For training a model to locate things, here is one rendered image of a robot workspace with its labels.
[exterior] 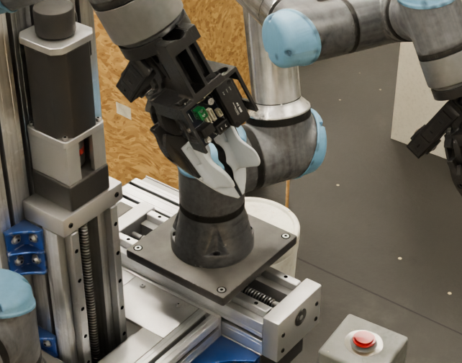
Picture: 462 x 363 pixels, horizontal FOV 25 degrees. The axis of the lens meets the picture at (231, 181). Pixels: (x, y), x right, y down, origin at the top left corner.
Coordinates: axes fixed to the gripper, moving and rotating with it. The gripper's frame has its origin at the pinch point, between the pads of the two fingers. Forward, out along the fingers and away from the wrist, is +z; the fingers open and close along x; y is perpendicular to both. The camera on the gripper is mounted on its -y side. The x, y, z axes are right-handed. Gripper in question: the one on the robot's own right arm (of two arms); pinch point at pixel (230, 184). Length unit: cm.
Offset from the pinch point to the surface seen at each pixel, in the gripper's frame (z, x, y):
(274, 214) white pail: 112, 69, -155
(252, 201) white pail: 109, 68, -163
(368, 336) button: 67, 25, -41
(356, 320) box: 67, 27, -47
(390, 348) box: 70, 26, -38
